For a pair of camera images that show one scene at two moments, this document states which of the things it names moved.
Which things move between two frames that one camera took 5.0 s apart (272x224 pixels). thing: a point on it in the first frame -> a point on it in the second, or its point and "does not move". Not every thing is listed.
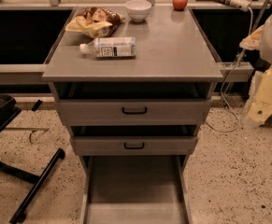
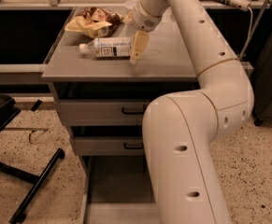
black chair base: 0,110 does not move
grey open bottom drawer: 135,189 does not move
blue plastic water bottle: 108,48 does not move
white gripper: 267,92 -> 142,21
